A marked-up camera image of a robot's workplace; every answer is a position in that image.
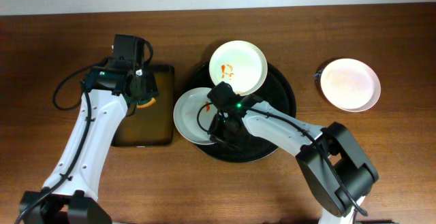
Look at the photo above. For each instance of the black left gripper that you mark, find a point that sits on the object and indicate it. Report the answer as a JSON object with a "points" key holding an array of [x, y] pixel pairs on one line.
{"points": [[144, 90]]}

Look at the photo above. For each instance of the light grey plate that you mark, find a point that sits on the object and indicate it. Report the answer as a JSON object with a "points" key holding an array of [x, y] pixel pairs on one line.
{"points": [[185, 115]]}

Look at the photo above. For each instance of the cream white plate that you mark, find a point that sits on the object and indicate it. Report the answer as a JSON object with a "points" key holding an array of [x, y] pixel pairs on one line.
{"points": [[240, 64]]}

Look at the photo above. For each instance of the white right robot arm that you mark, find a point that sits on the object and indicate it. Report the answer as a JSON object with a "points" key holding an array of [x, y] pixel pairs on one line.
{"points": [[335, 167]]}

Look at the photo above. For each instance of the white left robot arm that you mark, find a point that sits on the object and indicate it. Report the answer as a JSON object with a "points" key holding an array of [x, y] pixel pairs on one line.
{"points": [[70, 193]]}

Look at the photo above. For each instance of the orange green scrub sponge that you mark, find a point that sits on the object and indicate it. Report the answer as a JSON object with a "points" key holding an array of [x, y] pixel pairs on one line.
{"points": [[146, 103]]}

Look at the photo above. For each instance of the pink plate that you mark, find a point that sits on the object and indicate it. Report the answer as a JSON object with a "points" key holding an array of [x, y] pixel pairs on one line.
{"points": [[350, 85]]}

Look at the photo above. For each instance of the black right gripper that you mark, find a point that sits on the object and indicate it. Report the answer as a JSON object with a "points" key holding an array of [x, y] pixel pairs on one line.
{"points": [[218, 129]]}

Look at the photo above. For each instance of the black rectangular tray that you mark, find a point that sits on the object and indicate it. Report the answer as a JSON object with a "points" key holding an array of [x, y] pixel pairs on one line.
{"points": [[153, 125]]}

